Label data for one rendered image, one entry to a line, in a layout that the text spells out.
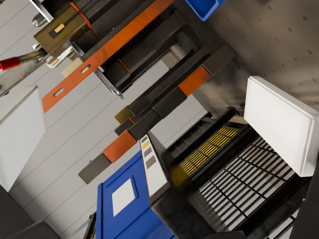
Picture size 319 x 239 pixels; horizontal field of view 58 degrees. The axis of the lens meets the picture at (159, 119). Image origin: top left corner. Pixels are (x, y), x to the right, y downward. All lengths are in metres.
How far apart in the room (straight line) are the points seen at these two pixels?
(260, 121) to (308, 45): 0.38
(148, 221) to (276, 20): 0.39
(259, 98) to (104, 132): 2.53
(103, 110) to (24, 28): 1.06
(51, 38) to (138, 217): 0.48
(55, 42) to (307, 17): 0.53
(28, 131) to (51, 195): 2.70
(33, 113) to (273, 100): 0.13
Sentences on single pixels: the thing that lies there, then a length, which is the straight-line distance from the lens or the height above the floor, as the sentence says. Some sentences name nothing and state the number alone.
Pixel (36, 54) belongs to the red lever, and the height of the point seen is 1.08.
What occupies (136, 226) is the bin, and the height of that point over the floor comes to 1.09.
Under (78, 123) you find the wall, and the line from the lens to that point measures 2.73.
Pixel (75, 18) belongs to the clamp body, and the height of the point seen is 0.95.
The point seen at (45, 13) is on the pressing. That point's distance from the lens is 0.86.
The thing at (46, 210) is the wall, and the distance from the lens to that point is 2.91.
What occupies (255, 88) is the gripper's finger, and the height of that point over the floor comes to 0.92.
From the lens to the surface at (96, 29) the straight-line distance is 0.92.
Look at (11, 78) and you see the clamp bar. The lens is 0.80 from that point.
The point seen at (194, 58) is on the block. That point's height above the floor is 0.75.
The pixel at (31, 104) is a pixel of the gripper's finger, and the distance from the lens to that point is 0.17.
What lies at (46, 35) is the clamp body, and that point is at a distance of 0.75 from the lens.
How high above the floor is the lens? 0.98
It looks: 2 degrees down
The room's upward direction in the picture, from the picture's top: 131 degrees counter-clockwise
